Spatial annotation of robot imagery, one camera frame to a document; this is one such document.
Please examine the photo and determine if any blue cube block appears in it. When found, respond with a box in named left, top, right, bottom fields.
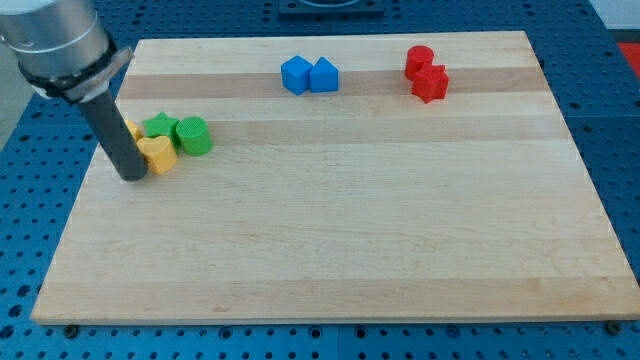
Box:
left=281, top=55, right=313, bottom=95

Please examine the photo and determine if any yellow hexagon block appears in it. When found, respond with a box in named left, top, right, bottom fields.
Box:
left=125, top=119, right=144, bottom=142

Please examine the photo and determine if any green star block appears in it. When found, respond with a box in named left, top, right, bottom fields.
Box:
left=142, top=112, right=180, bottom=148

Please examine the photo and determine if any red star block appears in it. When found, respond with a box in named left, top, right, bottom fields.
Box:
left=411, top=64, right=449, bottom=103

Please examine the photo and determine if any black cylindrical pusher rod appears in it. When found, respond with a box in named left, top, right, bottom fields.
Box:
left=78, top=90, right=148, bottom=182

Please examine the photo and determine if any wooden board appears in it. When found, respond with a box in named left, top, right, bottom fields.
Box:
left=31, top=31, right=639, bottom=325

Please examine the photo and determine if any green cylinder block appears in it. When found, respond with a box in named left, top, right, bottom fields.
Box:
left=176, top=116, right=213, bottom=156

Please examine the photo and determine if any yellow heart block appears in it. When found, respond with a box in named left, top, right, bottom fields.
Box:
left=137, top=136, right=178, bottom=174

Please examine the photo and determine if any blue triangle block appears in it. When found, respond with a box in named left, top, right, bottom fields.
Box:
left=310, top=57, right=339, bottom=93

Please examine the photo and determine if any red cylinder block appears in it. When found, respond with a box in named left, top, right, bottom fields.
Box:
left=404, top=45, right=435, bottom=80

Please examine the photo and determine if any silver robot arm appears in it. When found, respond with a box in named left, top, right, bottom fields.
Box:
left=1, top=0, right=133, bottom=103

